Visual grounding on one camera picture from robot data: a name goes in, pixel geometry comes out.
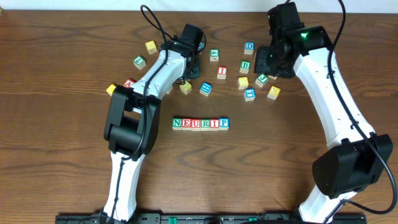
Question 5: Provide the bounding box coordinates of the green B block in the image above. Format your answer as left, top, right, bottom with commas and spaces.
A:
239, 60, 251, 74

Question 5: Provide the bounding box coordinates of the blue H block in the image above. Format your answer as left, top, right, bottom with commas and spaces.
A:
200, 82, 212, 96

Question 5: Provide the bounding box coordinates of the yellow M block right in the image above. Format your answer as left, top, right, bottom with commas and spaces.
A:
267, 86, 280, 100

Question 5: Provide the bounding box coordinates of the green Z block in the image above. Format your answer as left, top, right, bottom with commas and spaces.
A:
166, 87, 173, 94

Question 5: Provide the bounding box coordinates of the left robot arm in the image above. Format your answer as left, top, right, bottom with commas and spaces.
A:
99, 24, 204, 223

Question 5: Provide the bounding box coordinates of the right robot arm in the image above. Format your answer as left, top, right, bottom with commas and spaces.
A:
254, 2, 393, 223

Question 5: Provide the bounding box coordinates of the blue P block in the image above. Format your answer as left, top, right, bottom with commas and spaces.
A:
219, 118, 229, 130

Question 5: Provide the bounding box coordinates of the red i block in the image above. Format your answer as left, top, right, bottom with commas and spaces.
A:
210, 119, 220, 131
217, 66, 228, 80

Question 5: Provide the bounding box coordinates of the yellow K block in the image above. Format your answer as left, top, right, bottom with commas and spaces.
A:
106, 84, 116, 96

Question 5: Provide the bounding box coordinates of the red E block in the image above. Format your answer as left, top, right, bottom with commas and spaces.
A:
182, 118, 192, 131

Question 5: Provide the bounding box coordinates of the red A block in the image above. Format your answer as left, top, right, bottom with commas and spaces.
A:
123, 79, 135, 88

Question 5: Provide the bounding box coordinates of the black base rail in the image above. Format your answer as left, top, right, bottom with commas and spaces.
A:
55, 212, 368, 224

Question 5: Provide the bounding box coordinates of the green R block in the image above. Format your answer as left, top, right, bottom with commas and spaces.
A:
200, 119, 211, 131

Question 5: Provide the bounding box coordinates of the green 4 block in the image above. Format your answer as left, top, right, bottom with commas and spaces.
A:
210, 49, 220, 62

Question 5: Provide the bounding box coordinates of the red U block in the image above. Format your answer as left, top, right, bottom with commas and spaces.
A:
191, 119, 201, 131

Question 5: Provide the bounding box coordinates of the yellow O block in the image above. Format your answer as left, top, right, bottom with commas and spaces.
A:
180, 81, 192, 95

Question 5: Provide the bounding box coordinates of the green J block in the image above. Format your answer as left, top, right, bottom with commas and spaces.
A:
255, 73, 269, 88

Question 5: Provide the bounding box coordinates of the yellow block top left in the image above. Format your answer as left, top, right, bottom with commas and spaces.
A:
145, 40, 157, 55

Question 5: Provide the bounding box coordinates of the yellow block right centre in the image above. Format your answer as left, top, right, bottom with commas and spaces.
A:
238, 77, 249, 90

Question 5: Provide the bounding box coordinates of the blue tilted L block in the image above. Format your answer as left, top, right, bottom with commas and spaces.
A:
198, 42, 205, 54

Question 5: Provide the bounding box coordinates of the blue T block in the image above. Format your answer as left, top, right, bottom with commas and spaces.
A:
244, 88, 256, 101

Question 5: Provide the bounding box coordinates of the blue D block top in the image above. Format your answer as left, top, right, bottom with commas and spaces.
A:
244, 42, 254, 55

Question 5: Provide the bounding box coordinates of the green N block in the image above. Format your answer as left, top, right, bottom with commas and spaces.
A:
172, 118, 182, 130

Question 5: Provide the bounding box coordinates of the green 7 block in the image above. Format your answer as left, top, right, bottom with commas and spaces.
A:
133, 55, 146, 70

